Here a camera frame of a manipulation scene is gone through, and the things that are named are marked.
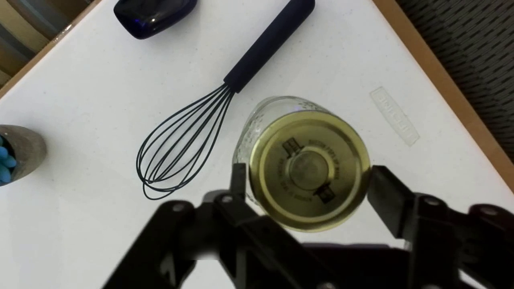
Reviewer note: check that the clear glass jar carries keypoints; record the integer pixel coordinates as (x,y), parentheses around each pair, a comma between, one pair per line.
(261,114)

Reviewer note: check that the gold metal lid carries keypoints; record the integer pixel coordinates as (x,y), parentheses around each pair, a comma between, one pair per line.
(309,168)

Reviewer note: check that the grey cup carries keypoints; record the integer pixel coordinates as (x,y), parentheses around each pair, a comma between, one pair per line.
(28,150)

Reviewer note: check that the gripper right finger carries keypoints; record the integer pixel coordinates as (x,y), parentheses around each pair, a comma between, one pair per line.
(437,233)

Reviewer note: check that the clear embossed plastic strip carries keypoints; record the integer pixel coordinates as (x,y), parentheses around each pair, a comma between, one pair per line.
(395,116)

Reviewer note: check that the dark blue glossy bottle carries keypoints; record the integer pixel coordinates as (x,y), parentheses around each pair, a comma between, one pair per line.
(154,16)

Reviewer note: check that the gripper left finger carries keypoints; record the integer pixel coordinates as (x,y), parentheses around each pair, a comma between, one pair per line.
(241,233)

